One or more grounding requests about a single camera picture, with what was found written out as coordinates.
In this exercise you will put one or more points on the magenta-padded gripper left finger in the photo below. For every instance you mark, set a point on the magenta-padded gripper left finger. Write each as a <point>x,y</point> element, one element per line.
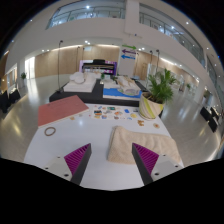
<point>75,160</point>

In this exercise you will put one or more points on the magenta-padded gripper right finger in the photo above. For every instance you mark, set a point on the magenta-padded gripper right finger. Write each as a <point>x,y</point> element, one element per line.
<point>146,158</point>

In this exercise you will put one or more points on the beige towel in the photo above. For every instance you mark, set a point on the beige towel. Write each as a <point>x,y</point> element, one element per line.
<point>125,143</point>

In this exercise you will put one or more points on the round orange wooden token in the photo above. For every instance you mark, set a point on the round orange wooden token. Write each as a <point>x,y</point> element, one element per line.
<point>156,125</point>

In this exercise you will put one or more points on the small orange wooden figure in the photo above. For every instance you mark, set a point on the small orange wooden figure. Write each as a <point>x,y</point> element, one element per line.
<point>141,123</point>

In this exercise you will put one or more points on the small flat wooden piece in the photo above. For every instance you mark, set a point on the small flat wooden piece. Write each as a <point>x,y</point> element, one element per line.
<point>72,118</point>

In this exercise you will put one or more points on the palm plant in striped pot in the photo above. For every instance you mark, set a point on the palm plant in striped pot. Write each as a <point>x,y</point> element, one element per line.
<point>148,106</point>

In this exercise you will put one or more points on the pink flat board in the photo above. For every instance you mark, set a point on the pink flat board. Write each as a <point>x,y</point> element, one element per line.
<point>61,110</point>

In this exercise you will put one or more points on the white sticker sheet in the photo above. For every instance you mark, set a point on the white sticker sheet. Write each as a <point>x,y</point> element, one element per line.
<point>110,113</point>

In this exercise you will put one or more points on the group of black chairs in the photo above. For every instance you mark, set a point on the group of black chairs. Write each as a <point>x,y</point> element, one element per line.
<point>210,118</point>
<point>8,100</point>

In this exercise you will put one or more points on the small potted plant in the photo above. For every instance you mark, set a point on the small potted plant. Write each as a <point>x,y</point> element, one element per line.
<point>23,76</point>

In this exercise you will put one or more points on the black piano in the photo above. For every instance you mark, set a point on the black piano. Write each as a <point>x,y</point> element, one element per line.
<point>98,62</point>

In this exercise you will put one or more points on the signboard with coloured arrows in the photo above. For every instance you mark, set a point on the signboard with coloured arrows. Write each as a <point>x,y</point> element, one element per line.
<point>128,56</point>

